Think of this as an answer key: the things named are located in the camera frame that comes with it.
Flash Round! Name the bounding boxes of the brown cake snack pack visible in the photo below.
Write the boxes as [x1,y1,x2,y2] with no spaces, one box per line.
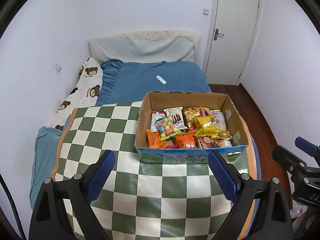
[195,137,214,150]

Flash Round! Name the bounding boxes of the metal door handle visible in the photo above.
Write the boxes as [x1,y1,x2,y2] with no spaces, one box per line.
[213,28,224,41]

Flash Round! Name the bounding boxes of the colourful candy ball bag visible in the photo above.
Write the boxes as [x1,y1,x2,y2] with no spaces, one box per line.
[155,116,182,141]

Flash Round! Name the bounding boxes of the wall socket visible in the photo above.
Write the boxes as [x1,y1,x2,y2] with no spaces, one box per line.
[55,63,62,73]

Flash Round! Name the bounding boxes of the bear print pillow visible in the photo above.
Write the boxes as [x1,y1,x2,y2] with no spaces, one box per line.
[49,57,103,130]

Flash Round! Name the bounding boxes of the Sedaap cheese buldak noodle pack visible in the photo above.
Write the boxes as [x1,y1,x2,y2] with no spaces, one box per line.
[183,107,212,131]

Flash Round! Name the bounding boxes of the white quilted blanket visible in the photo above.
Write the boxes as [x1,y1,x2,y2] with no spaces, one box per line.
[88,30,201,63]

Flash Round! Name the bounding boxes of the orange snack packet left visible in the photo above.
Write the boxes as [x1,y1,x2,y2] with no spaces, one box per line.
[146,129,166,149]

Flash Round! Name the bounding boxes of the red white snack pack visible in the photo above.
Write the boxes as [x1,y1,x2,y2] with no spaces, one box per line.
[150,112,165,132]

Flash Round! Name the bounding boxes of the Franzzi chocolate wafer pack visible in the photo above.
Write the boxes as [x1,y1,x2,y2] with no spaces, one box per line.
[164,107,187,129]

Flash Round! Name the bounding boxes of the white remote control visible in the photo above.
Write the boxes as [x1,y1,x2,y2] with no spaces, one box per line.
[156,75,167,85]

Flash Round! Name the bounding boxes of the yellow snack bag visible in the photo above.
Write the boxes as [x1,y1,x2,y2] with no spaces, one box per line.
[193,115,219,137]

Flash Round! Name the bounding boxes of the orange snack packet right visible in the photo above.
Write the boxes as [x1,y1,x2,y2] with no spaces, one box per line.
[174,131,197,149]

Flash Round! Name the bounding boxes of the brown cardboard box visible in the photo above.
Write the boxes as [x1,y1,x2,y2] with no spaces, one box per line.
[135,91,249,164]

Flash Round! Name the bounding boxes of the clear yellow bread pack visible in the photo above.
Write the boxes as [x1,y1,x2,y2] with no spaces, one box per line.
[211,111,227,131]

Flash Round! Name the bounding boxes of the orange snack packet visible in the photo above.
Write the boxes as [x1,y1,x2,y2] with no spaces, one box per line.
[146,129,166,149]
[174,131,197,149]

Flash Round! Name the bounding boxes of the white oat cookie pack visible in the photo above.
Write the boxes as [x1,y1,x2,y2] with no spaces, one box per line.
[211,140,232,148]

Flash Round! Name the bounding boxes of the green white checkered cushion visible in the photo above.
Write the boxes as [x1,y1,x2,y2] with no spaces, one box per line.
[55,102,232,239]

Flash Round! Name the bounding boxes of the blue bed sheet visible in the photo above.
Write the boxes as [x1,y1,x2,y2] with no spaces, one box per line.
[96,59,212,106]

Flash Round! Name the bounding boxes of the white door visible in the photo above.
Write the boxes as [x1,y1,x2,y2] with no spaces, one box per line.
[202,0,263,85]

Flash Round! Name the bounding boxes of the red snack packet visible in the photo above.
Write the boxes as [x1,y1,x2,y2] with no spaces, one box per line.
[165,144,179,149]

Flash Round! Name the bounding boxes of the vacuum packed braised egg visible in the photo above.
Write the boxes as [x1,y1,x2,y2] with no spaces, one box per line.
[215,130,232,140]

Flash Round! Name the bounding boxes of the black cable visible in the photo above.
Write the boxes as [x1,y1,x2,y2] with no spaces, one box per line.
[0,173,27,240]

